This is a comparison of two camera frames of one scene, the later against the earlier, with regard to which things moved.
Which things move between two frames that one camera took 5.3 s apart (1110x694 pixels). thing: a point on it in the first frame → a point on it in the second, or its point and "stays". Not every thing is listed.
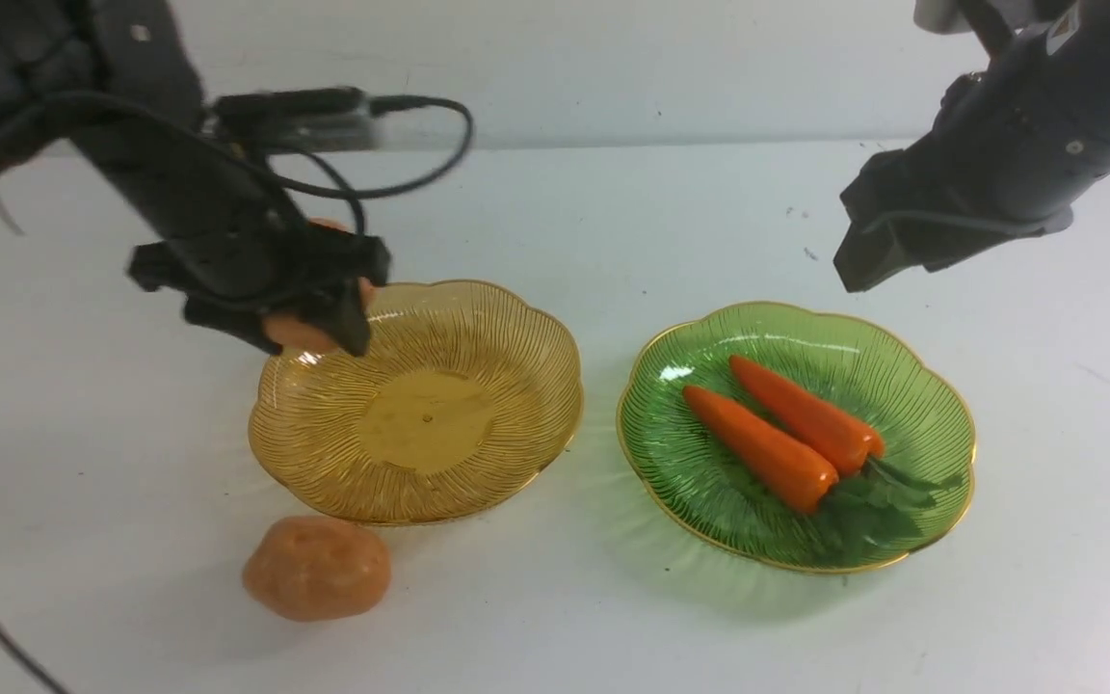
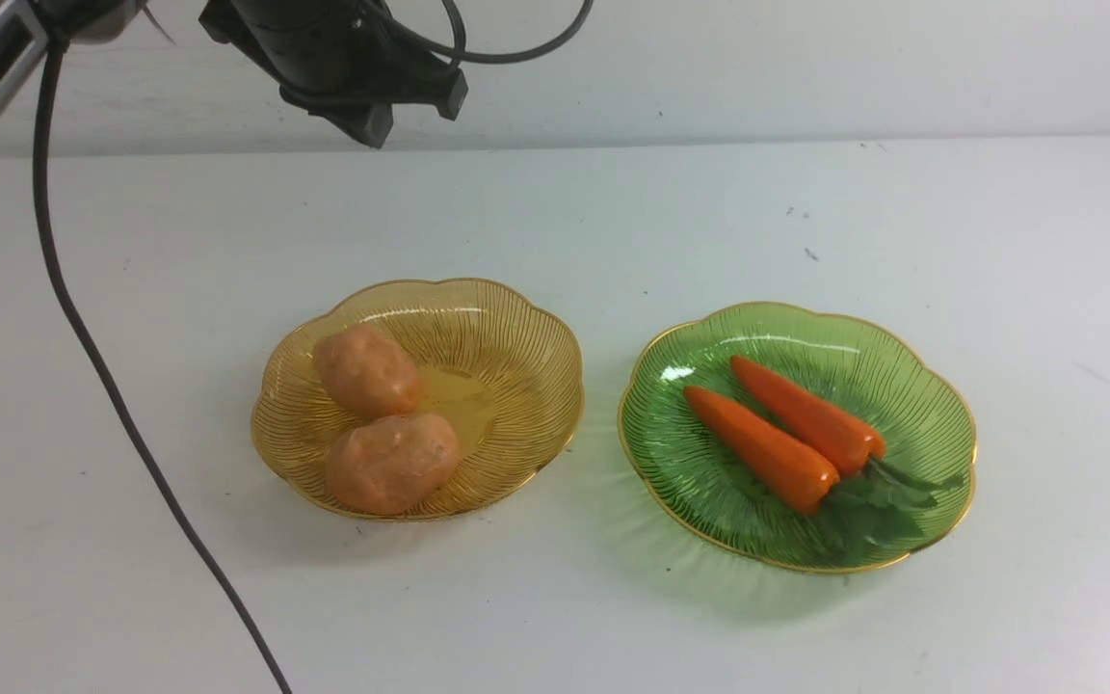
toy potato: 295,333 → 366,372
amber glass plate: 465,400 stays
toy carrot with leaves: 849,446 stays
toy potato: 308,569 → 384,464
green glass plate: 869,370 stays
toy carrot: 802,479 stays
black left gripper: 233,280 → 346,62
